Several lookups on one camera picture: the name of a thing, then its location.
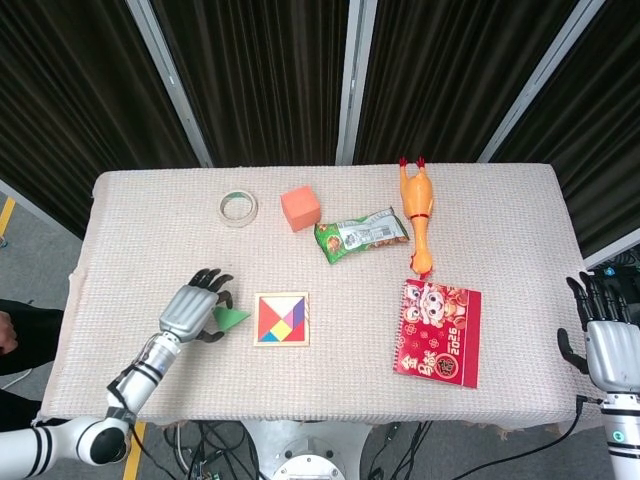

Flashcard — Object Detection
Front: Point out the person bare hand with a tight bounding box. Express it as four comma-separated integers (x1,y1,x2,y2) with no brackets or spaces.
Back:
0,309,20,356

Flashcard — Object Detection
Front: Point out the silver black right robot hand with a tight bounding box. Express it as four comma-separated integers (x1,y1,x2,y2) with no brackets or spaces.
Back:
557,271,640,396

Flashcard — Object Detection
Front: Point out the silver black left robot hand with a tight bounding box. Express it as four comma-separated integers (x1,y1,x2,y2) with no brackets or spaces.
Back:
158,268,237,346

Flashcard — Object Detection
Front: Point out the green wooden triangle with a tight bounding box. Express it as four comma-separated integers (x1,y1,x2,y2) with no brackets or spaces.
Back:
213,305,252,334

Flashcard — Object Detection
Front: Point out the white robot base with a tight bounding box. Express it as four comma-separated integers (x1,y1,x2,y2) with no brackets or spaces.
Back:
239,419,374,480

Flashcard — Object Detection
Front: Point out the large red tangram triangle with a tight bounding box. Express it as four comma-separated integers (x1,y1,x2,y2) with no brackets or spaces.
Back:
258,297,284,343

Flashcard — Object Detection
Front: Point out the yellow tangram square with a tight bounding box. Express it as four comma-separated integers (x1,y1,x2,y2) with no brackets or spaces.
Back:
270,318,295,343

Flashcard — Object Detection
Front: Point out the person black clothing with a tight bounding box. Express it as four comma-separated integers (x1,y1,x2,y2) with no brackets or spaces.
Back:
0,298,65,431

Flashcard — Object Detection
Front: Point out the black equipment with blue light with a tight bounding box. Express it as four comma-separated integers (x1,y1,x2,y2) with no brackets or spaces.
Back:
589,252,640,291

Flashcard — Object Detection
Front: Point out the wooden tangram tray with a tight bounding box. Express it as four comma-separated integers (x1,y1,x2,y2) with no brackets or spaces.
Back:
252,291,311,348

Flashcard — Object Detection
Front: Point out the beige masking tape roll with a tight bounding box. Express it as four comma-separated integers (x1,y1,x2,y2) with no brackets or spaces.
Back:
218,188,260,230

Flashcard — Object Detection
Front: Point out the orange foam cube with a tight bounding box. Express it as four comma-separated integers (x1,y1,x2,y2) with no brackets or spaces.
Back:
279,184,322,234

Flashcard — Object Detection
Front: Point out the red spiral 2026 calendar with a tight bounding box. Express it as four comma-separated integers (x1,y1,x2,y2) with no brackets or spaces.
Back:
392,278,483,390

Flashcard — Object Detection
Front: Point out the beige woven tablecloth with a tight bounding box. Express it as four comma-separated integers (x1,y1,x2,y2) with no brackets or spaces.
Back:
37,162,604,434

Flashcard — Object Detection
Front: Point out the green snack bag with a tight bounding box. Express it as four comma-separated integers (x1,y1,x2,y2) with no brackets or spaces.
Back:
313,207,410,265

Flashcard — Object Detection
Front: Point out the dark pleated curtain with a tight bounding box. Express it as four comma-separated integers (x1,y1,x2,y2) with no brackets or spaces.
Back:
0,0,201,241
492,0,640,259
149,0,351,169
352,0,584,166

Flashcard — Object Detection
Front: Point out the orange rubber chicken toy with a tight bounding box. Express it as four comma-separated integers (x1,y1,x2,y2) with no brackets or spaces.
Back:
398,155,436,280

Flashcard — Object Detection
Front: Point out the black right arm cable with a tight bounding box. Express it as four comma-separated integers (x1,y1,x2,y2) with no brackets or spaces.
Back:
434,394,604,480

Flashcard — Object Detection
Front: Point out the white aluminium partition rail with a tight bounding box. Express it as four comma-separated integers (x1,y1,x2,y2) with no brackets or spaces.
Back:
0,178,85,242
583,242,640,270

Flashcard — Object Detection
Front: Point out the black cable tangle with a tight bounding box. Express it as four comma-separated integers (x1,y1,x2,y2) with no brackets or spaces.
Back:
162,421,264,480
367,421,436,480

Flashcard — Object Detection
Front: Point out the white aluminium frame post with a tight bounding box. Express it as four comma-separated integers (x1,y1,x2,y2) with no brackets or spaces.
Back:
334,0,379,166
124,0,215,169
477,0,609,164

